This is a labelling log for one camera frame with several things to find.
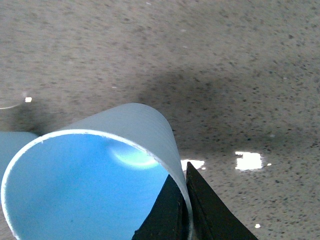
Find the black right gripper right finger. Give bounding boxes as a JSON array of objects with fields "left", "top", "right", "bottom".
[{"left": 186, "top": 162, "right": 257, "bottom": 240}]

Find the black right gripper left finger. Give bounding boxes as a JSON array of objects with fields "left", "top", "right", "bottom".
[{"left": 132, "top": 175, "right": 188, "bottom": 240}]

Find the blue cup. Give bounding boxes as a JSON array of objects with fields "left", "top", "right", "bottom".
[
  {"left": 0, "top": 131, "right": 38, "bottom": 181},
  {"left": 0, "top": 103, "right": 194, "bottom": 240}
]

